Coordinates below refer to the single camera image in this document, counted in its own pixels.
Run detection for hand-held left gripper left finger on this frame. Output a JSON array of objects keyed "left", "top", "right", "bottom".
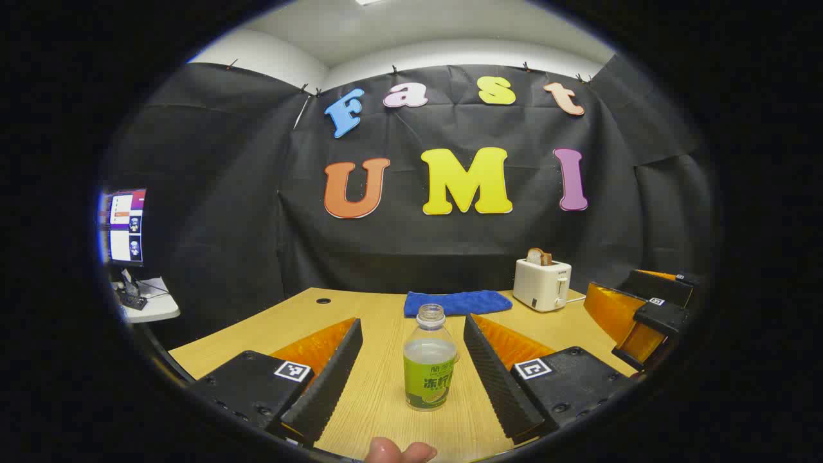
[{"left": 186, "top": 317, "right": 364, "bottom": 448}]

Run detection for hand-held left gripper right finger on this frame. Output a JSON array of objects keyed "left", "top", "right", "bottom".
[{"left": 463, "top": 313, "right": 637, "bottom": 444}]

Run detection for green label water bottle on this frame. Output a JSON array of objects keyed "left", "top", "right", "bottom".
[{"left": 403, "top": 304, "right": 457, "bottom": 412}]

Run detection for blue towel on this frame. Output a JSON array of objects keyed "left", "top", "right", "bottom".
[{"left": 404, "top": 290, "right": 513, "bottom": 318}]

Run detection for white toaster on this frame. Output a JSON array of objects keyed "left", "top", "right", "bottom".
[{"left": 513, "top": 257, "right": 572, "bottom": 313}]

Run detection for white side table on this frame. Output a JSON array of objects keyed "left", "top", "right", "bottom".
[{"left": 113, "top": 277, "right": 181, "bottom": 323}]

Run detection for computer monitor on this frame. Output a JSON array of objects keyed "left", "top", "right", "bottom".
[{"left": 98, "top": 188, "right": 147, "bottom": 268}]

